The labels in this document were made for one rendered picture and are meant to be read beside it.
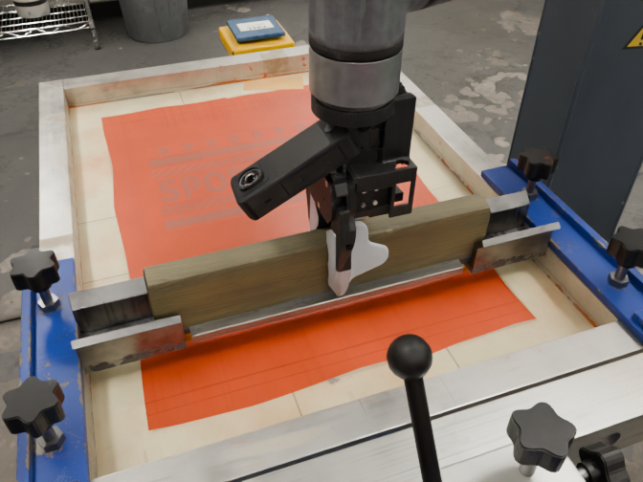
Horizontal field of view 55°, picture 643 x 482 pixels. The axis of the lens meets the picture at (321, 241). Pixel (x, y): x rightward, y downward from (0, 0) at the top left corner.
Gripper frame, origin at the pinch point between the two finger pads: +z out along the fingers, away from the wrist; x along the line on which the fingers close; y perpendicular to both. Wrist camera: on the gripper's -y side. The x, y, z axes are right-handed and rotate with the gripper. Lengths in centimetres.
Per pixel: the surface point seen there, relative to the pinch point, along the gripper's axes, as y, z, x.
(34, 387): -27.0, -4.9, -9.8
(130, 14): -2, 84, 324
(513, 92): 173, 98, 195
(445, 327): 11.1, 5.2, -6.9
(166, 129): -10.7, 5.3, 44.5
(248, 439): -12.2, 2.0, -15.1
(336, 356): -1.2, 5.3, -6.6
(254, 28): 12, 3, 76
